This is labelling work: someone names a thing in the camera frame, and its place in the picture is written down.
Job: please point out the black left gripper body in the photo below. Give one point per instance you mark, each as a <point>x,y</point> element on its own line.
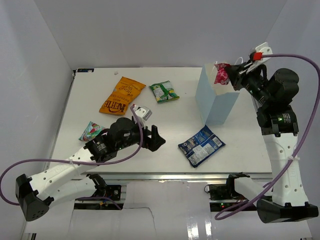
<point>135,136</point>

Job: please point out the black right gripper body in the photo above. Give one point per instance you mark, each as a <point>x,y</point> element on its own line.
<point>254,83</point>

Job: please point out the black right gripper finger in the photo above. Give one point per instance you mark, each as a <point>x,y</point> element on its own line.
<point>236,69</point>
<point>236,81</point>

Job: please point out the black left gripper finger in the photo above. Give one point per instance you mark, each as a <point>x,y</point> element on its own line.
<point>154,132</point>
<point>154,145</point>

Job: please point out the red candy packet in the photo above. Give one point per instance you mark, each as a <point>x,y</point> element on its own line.
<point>221,76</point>

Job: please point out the teal Fox's mint bag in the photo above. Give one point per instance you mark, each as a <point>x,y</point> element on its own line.
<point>90,132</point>

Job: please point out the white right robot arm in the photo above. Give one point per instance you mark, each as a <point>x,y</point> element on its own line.
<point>284,199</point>

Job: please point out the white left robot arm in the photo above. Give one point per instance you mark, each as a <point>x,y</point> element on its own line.
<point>39,193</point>

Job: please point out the light blue paper bag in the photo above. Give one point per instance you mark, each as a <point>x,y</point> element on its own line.
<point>214,101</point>

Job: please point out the green snack bag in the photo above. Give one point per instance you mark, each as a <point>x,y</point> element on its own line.
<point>164,92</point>

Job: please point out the orange potato chips bag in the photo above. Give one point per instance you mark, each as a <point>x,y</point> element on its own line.
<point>125,91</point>

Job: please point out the blue cookie bag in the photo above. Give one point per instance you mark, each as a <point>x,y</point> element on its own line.
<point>201,146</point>

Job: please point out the white front cardboard panel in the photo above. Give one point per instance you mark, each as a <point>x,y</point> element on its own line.
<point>160,211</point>

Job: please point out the black label sticker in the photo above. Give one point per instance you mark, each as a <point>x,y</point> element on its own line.
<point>85,70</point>

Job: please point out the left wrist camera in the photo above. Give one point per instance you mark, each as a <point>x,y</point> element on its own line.
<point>142,112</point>

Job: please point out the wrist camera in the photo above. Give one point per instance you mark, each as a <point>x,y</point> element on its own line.
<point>142,112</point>
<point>259,56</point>

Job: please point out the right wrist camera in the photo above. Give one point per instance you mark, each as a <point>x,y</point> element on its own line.
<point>259,56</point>

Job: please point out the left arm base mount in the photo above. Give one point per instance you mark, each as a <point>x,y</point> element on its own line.
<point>112,192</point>

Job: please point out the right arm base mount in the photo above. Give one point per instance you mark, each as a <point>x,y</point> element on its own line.
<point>220,192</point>

